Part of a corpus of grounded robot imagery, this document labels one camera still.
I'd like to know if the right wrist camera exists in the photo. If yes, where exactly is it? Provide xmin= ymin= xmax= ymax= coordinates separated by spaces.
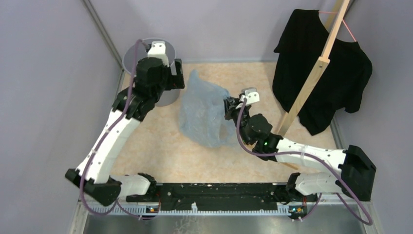
xmin=236 ymin=87 xmax=260 ymax=109

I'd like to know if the wooden clothes stand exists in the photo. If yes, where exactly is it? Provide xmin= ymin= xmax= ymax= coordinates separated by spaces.
xmin=276 ymin=0 xmax=352 ymax=171

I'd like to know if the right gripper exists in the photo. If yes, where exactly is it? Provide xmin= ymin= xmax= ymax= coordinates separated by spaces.
xmin=223 ymin=95 xmax=251 ymax=145

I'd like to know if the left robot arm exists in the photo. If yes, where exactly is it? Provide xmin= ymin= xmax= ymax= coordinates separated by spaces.
xmin=65 ymin=58 xmax=185 ymax=207

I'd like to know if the pink clothes hanger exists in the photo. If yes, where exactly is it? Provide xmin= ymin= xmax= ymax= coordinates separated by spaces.
xmin=319 ymin=11 xmax=357 ymax=42

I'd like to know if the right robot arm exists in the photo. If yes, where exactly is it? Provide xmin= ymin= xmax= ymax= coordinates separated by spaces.
xmin=224 ymin=97 xmax=376 ymax=202

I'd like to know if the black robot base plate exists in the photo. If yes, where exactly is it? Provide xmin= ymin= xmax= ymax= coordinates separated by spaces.
xmin=126 ymin=183 xmax=317 ymax=211

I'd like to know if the black t-shirt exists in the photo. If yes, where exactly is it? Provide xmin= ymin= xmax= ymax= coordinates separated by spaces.
xmin=272 ymin=9 xmax=373 ymax=135

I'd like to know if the grey slotted cable duct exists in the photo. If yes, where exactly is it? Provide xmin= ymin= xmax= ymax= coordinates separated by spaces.
xmin=88 ymin=203 xmax=291 ymax=216

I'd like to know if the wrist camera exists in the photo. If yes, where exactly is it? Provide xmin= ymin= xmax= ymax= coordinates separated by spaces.
xmin=236 ymin=87 xmax=260 ymax=109
xmin=147 ymin=40 xmax=169 ymax=67

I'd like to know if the grey plastic trash bin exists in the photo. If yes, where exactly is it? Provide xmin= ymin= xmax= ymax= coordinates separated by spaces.
xmin=122 ymin=38 xmax=180 ymax=107

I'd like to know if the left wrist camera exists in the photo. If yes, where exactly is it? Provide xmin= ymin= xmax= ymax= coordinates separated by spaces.
xmin=147 ymin=40 xmax=169 ymax=67

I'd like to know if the light blue plastic trash bag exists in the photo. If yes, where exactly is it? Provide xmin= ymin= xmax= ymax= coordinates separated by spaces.
xmin=179 ymin=70 xmax=237 ymax=148

